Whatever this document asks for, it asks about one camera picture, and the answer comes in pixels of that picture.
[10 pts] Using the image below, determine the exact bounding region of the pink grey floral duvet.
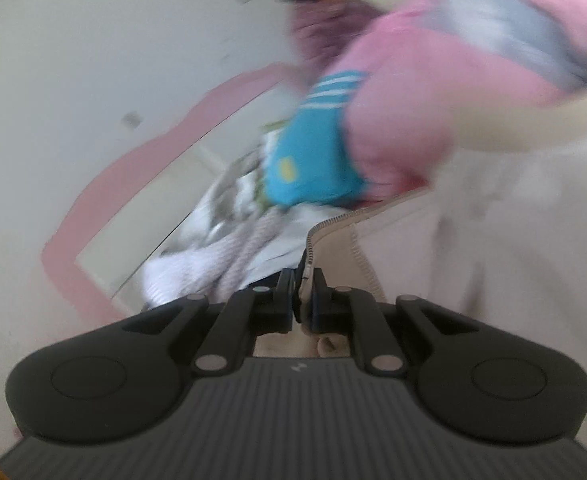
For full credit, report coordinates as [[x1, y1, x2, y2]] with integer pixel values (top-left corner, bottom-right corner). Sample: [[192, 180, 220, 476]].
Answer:
[[340, 0, 587, 200]]

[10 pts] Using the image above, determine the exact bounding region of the pile of mixed clothes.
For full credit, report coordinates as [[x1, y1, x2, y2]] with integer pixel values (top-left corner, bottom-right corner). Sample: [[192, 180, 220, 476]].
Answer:
[[137, 122, 339, 309]]

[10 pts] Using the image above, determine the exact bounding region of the blue pillow with stripes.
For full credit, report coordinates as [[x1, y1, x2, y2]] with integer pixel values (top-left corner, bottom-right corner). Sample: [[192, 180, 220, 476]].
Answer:
[[264, 70, 366, 207]]

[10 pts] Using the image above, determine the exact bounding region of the beige zip hoodie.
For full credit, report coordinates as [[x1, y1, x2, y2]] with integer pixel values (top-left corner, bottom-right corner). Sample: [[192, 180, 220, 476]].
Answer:
[[252, 79, 587, 361]]

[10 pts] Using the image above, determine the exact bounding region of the pink white headboard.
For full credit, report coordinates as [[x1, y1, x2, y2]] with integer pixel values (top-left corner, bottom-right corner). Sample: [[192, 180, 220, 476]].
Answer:
[[41, 63, 305, 327]]

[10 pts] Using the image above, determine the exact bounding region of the woman in purple jacket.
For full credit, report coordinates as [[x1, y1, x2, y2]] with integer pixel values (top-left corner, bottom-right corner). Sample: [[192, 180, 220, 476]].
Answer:
[[285, 0, 385, 77]]

